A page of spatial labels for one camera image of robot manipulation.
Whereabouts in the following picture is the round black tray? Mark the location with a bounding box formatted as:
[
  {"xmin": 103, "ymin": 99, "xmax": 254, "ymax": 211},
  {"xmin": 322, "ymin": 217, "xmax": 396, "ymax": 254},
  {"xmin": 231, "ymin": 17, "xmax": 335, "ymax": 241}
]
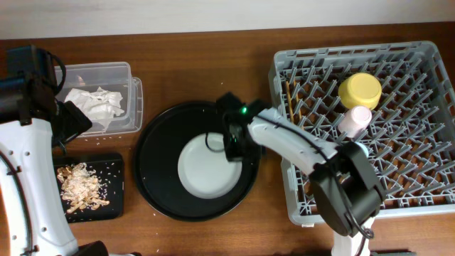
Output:
[{"xmin": 133, "ymin": 101, "xmax": 260, "ymax": 222}]

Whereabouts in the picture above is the clear plastic waste bin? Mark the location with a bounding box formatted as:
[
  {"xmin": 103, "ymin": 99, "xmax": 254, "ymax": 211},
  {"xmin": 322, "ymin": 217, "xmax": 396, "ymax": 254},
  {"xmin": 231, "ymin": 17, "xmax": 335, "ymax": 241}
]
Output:
[{"xmin": 56, "ymin": 62, "xmax": 144, "ymax": 137}]

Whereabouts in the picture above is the white paper napkin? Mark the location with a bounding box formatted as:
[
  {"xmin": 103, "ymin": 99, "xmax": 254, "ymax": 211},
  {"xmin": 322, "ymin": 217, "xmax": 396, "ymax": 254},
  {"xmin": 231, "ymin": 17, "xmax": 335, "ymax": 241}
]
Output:
[{"xmin": 65, "ymin": 87, "xmax": 124, "ymax": 130}]

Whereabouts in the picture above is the pink plastic cup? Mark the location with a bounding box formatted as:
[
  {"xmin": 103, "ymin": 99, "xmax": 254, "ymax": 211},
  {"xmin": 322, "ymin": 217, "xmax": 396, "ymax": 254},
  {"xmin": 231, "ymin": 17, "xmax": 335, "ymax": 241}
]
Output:
[{"xmin": 338, "ymin": 105, "xmax": 373, "ymax": 138}]

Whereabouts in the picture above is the light blue plastic cup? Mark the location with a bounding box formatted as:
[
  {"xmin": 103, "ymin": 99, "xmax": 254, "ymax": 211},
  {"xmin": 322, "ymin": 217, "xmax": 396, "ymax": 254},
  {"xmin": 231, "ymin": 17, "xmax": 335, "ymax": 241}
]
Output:
[{"xmin": 355, "ymin": 142, "xmax": 369, "ymax": 158}]

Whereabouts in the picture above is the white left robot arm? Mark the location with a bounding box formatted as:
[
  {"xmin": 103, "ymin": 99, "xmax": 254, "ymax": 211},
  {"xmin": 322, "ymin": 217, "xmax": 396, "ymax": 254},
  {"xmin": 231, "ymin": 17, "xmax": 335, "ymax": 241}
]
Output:
[{"xmin": 1, "ymin": 46, "xmax": 108, "ymax": 255}]

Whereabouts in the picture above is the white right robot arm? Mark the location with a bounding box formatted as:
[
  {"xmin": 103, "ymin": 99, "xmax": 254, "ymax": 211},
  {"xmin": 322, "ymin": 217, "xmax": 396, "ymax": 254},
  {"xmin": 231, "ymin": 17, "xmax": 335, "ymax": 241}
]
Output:
[{"xmin": 215, "ymin": 92, "xmax": 386, "ymax": 255}]

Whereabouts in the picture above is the grey plate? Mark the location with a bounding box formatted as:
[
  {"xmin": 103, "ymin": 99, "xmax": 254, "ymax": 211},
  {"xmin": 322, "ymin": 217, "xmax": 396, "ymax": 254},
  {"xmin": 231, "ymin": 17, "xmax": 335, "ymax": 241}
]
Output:
[{"xmin": 178, "ymin": 132, "xmax": 242, "ymax": 199}]

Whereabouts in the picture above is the yellow plastic bowl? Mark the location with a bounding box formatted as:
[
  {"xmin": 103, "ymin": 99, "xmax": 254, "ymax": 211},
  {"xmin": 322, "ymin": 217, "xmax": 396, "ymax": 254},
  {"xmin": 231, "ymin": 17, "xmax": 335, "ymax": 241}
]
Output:
[{"xmin": 338, "ymin": 73, "xmax": 382, "ymax": 110}]

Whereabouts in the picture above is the food scraps and rice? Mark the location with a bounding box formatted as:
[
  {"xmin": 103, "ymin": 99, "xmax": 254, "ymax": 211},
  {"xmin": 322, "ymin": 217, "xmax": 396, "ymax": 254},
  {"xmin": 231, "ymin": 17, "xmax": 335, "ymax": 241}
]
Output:
[{"xmin": 56, "ymin": 163, "xmax": 110, "ymax": 214}]

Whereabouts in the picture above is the grey dishwasher rack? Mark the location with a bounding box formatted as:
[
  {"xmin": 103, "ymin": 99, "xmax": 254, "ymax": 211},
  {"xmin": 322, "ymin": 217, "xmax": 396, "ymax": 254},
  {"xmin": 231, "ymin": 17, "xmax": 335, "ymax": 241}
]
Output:
[{"xmin": 269, "ymin": 41, "xmax": 454, "ymax": 218}]

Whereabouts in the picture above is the black rectangular tray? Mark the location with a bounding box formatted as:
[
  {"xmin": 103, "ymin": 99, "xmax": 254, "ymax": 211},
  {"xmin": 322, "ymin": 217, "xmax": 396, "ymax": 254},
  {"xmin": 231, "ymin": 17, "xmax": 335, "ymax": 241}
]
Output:
[{"xmin": 53, "ymin": 153, "xmax": 124, "ymax": 223}]

